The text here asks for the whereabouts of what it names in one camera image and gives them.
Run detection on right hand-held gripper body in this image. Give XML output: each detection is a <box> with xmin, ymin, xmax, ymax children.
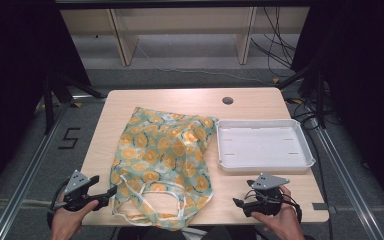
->
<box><xmin>242</xmin><ymin>172</ymin><xmax>291</xmax><ymax>218</ymax></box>

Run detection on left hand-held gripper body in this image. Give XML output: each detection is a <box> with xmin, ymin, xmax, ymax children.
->
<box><xmin>62</xmin><ymin>169</ymin><xmax>102</xmax><ymax>213</ymax></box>

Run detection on white plastic tray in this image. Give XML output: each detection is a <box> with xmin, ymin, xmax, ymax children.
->
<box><xmin>215</xmin><ymin>118</ymin><xmax>317</xmax><ymax>174</ymax></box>

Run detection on orange print cloth bag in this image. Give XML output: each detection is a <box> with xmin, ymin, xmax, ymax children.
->
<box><xmin>109</xmin><ymin>106</ymin><xmax>220</xmax><ymax>232</ymax></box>

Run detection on person's left hand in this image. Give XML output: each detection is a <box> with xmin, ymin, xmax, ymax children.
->
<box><xmin>50</xmin><ymin>192</ymin><xmax>100</xmax><ymax>240</ymax></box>

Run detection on person's right hand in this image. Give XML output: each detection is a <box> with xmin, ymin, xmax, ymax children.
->
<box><xmin>250</xmin><ymin>185</ymin><xmax>305</xmax><ymax>240</ymax></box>

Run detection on person's dark clothing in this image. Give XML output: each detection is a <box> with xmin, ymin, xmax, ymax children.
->
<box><xmin>115</xmin><ymin>225</ymin><xmax>316</xmax><ymax>240</ymax></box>

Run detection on black metal stand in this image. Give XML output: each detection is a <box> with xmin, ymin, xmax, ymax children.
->
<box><xmin>42</xmin><ymin>70</ymin><xmax>105</xmax><ymax>135</ymax></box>
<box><xmin>275</xmin><ymin>63</ymin><xmax>328</xmax><ymax>130</ymax></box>

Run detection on dark curtain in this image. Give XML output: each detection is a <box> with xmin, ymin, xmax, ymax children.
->
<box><xmin>0</xmin><ymin>0</ymin><xmax>93</xmax><ymax>208</ymax></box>
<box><xmin>289</xmin><ymin>0</ymin><xmax>384</xmax><ymax>211</ymax></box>

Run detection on light wooden shelf unit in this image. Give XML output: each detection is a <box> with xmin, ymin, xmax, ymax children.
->
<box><xmin>59</xmin><ymin>6</ymin><xmax>311</xmax><ymax>67</ymax></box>

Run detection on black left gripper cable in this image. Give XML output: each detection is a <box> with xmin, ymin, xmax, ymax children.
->
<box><xmin>47</xmin><ymin>179</ymin><xmax>72</xmax><ymax>229</ymax></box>

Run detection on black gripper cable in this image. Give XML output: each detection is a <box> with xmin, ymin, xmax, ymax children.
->
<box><xmin>244</xmin><ymin>189</ymin><xmax>304</xmax><ymax>225</ymax></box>
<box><xmin>47</xmin><ymin>179</ymin><xmax>72</xmax><ymax>229</ymax></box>

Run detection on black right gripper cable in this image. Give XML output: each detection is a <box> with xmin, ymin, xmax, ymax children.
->
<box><xmin>244</xmin><ymin>189</ymin><xmax>304</xmax><ymax>225</ymax></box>

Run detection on aluminium floor rail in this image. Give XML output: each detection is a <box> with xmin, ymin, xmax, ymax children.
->
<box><xmin>308</xmin><ymin>118</ymin><xmax>384</xmax><ymax>240</ymax></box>
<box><xmin>0</xmin><ymin>99</ymin><xmax>73</xmax><ymax>240</ymax></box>

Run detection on black floor cables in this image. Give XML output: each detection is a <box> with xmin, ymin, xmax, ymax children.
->
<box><xmin>284</xmin><ymin>96</ymin><xmax>335</xmax><ymax>240</ymax></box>

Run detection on thin white floor cable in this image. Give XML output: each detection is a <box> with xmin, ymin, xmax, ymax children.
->
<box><xmin>126</xmin><ymin>33</ymin><xmax>276</xmax><ymax>85</ymax></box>

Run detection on bundle of black hanging cables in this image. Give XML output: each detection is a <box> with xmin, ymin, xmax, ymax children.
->
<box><xmin>249</xmin><ymin>6</ymin><xmax>298</xmax><ymax>78</ymax></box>

